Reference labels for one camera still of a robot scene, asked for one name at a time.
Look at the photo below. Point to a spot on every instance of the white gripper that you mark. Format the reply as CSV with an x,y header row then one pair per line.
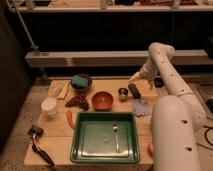
x,y
145,74

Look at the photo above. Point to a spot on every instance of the light blue towel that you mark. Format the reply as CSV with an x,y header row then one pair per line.
x,y
141,108

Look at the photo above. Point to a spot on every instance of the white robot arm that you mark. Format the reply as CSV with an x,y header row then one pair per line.
x,y
175,117

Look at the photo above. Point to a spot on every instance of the red bowl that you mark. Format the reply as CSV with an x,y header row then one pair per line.
x,y
102,101

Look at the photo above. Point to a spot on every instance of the dark bowl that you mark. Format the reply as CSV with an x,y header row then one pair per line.
x,y
82,89

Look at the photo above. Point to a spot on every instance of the dark brown cylinder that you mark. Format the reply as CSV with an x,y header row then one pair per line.
x,y
134,91

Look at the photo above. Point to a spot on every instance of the grey metal shelf beam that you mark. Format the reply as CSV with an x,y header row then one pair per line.
x,y
111,58

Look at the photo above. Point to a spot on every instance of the small metal cup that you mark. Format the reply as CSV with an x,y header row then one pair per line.
x,y
123,94

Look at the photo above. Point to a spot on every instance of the metal spoon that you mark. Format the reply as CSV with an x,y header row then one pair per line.
x,y
115,129

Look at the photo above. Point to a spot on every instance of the teal sponge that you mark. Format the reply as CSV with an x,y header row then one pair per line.
x,y
79,82

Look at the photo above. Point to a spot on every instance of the bunch of dark grapes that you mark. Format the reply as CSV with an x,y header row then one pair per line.
x,y
78,101

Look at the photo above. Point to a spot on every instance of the orange fruit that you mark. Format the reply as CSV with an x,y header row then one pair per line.
x,y
150,149

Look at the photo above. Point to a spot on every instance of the green plastic tray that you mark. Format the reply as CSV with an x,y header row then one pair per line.
x,y
94,138

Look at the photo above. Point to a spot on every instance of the orange carrot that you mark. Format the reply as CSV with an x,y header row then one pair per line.
x,y
69,119

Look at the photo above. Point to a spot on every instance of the white plastic cup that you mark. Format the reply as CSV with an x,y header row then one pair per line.
x,y
49,106

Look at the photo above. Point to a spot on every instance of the wooden board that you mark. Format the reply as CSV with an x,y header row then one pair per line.
x,y
58,134

